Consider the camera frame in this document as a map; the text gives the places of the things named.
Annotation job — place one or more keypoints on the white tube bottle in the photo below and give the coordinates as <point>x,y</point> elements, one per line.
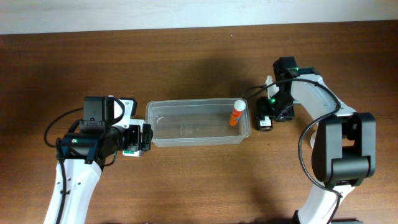
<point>312,139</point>

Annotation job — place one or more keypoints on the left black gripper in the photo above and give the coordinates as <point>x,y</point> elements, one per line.
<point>134,138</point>

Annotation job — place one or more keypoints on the small black white-capped bottle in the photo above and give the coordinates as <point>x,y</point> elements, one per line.
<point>264,123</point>

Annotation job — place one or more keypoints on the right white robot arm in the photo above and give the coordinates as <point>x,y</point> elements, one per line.
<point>337,150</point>

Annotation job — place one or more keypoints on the orange glue stick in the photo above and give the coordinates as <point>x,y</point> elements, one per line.
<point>239,107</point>

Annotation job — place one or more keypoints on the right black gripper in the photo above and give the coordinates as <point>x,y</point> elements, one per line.
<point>263,113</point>

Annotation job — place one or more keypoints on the clear plastic container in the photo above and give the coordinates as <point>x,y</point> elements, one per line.
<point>199,122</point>

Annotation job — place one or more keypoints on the white green medicine box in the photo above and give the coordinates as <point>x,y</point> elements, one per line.
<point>132,153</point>

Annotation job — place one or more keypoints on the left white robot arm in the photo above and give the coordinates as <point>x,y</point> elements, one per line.
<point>81,158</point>

